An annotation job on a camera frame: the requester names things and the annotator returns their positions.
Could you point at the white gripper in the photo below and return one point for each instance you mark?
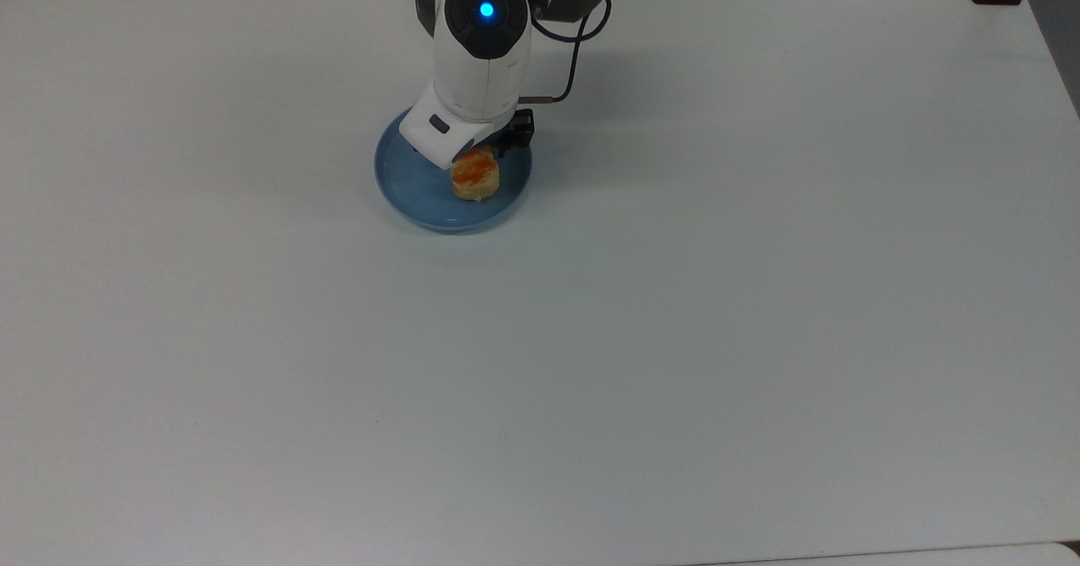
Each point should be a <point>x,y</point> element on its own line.
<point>430,136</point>

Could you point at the orange glazed bread bun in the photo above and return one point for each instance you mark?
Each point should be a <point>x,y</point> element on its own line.
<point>475,176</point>

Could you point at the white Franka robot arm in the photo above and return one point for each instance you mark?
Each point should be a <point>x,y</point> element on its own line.
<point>485,51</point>

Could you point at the blue round plate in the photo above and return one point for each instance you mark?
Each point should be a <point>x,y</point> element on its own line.
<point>422,191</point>

